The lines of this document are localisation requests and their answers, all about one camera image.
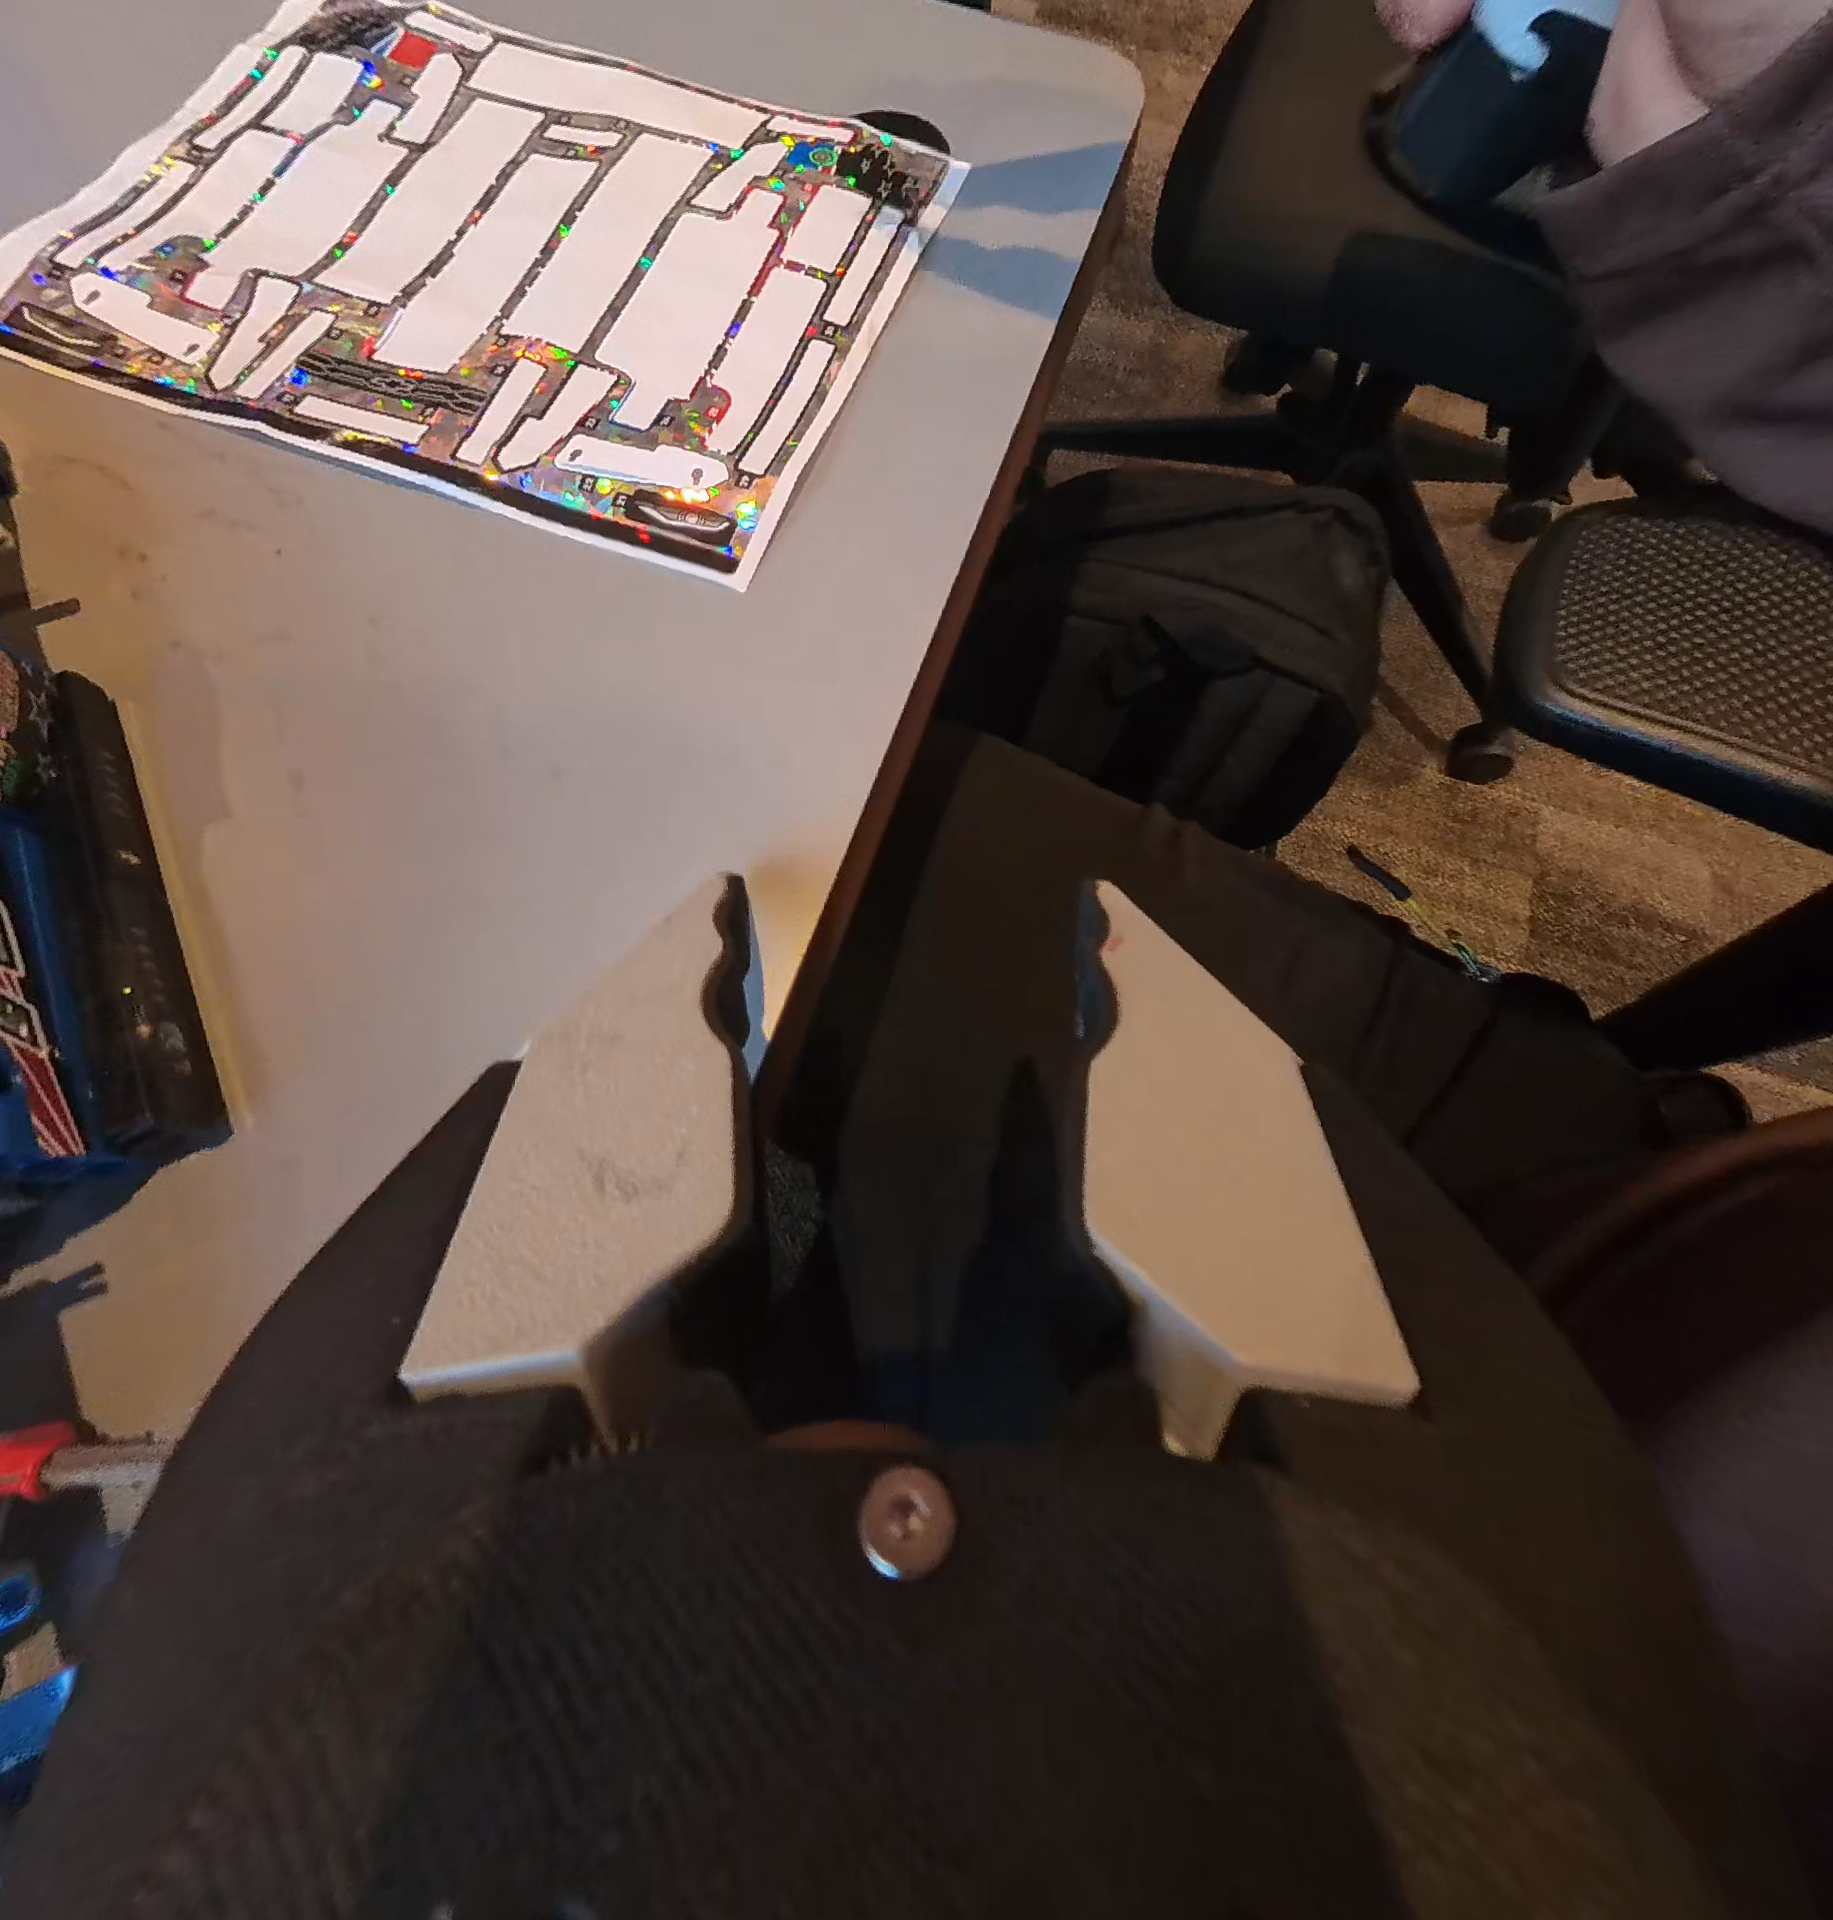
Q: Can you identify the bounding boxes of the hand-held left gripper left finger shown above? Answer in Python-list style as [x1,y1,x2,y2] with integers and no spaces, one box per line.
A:
[399,875,761,1434]

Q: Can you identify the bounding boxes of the yellow green cord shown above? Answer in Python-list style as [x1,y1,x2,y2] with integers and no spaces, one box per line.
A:
[1342,844,1503,984]

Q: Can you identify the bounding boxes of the holographic sticker sheet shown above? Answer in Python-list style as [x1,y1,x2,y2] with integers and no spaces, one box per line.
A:
[0,0,968,593]

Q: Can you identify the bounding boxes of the person's dark trousers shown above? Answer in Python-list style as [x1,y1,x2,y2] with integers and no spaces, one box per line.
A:
[773,727,1750,1278]

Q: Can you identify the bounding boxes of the toy brick race car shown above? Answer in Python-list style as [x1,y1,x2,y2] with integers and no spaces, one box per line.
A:
[0,621,236,1808]

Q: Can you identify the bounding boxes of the person's right forearm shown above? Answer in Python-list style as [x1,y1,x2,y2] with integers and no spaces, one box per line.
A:
[1530,0,1833,543]

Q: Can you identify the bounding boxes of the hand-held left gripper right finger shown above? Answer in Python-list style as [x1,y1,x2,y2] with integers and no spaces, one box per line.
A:
[1071,883,1423,1459]

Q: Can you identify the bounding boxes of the black backpack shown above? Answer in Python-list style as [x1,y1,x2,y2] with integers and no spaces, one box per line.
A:
[991,466,1389,849]

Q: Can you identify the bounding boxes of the grey desk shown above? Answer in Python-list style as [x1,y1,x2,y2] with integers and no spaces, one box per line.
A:
[0,0,1150,1442]

